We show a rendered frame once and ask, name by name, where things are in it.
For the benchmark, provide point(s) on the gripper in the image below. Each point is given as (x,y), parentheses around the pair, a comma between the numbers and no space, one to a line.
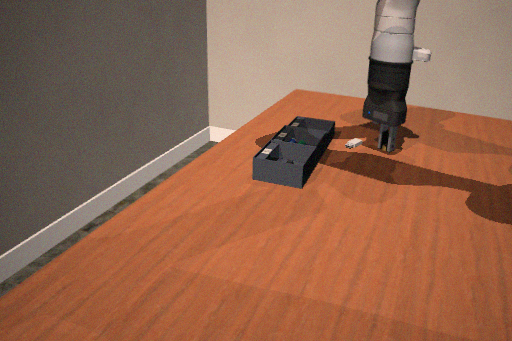
(390,63)

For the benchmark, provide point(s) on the grey usb stick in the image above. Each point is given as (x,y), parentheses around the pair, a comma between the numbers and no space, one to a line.
(353,143)

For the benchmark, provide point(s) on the dark grey rack of three bins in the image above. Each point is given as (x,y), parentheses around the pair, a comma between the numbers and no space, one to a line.
(269,164)

